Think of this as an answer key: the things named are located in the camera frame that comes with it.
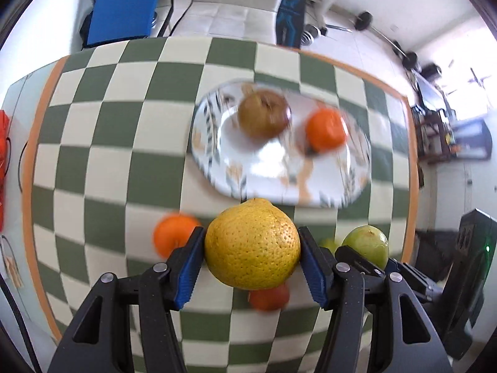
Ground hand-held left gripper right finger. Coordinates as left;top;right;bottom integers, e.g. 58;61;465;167
298;226;455;373

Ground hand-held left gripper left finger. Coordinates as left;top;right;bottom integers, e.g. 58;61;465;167
47;226;206;373

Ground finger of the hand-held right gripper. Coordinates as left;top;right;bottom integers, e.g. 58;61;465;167
335;245;444;304

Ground green guava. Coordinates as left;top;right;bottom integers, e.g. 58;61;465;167
341;225;390;271

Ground large yellow lemon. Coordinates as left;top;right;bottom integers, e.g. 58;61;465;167
204;198;302;290

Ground floral white plate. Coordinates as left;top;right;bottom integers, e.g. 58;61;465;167
190;79;372;209

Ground orange tangerine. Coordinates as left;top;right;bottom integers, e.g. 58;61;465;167
304;108;350;152
153;213;201;258

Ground red tomato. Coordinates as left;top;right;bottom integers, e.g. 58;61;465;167
248;283;291;312

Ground green white checkered tablecloth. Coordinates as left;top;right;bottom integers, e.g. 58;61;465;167
21;36;422;373

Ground dark wooden shelf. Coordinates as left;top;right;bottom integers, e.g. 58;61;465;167
411;104;456;164

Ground brown apple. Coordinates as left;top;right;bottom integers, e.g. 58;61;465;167
237;89;292;139

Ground red plastic bag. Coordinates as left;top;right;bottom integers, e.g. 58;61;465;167
0;109;12;232

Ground long barbell with weights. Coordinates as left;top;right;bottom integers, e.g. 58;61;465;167
326;11;423;73

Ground black and blue bag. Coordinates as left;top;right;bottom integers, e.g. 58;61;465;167
276;0;308;48

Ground blue padded board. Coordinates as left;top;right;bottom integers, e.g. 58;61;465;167
86;0;166;48

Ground black cable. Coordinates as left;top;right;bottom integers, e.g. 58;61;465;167
0;275;43;373

